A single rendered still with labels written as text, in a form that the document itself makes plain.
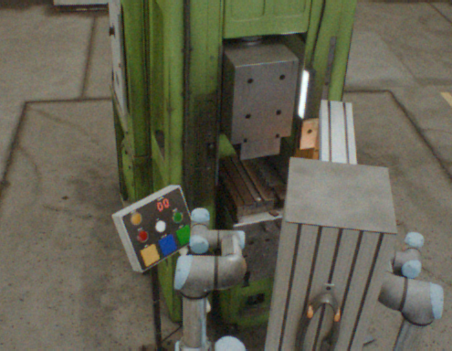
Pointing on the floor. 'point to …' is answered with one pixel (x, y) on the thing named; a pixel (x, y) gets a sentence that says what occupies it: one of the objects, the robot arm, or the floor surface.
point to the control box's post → (156, 306)
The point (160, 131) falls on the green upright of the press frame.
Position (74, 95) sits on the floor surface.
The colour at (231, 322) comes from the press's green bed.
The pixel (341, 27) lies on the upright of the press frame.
